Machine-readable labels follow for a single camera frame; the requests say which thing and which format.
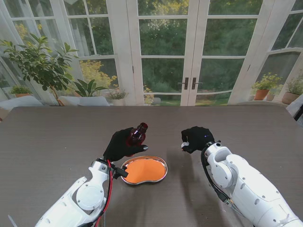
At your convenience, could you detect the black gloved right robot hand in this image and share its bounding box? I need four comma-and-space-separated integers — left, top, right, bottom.
180, 126, 216, 154

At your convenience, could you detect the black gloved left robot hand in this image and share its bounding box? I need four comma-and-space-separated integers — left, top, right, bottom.
103, 127, 149, 163

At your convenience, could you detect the red translucent sample bottle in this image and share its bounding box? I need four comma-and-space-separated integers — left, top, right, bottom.
126, 122, 149, 157

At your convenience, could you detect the orange tray liner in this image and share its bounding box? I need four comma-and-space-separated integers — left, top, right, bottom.
124, 158, 166, 183

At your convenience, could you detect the kidney-shaped steel tray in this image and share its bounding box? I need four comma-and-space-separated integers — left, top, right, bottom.
121, 155, 169, 185

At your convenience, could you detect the small flowering plant white pot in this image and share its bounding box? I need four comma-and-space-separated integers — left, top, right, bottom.
107, 88, 130, 106

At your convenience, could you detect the white rectangular planter box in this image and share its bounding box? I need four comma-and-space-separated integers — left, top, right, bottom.
59, 96, 110, 106

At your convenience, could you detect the broad-leaf green plant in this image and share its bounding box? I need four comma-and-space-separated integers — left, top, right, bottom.
72, 79, 108, 97

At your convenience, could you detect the yellow-green plant in terracotta pot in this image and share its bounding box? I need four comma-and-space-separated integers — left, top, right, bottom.
250, 72, 284, 101

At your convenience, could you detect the green plant in beige pot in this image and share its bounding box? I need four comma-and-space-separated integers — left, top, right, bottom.
281, 78, 303, 105

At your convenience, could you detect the white chair with black edge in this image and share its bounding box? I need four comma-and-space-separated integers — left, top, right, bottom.
286, 93, 303, 121

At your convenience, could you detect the pale grey armchair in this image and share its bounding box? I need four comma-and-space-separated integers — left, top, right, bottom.
0, 96, 45, 119

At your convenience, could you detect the small bush in orange pot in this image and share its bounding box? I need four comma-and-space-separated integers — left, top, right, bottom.
9, 85, 34, 98

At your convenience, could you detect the tall leafy potted tree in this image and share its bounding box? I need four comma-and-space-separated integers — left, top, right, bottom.
0, 33, 80, 106

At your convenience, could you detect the white zip tie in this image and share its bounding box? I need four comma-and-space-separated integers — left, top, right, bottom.
8, 214, 19, 227

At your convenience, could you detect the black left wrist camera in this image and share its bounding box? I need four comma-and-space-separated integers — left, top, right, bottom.
112, 165, 129, 180

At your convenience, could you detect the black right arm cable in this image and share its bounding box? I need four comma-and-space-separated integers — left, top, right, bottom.
200, 148, 239, 215

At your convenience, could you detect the red left arm cable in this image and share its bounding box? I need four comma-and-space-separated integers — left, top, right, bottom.
94, 159, 114, 227

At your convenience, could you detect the dark metal door handle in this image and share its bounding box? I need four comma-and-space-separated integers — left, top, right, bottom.
178, 77, 189, 90
192, 77, 204, 90

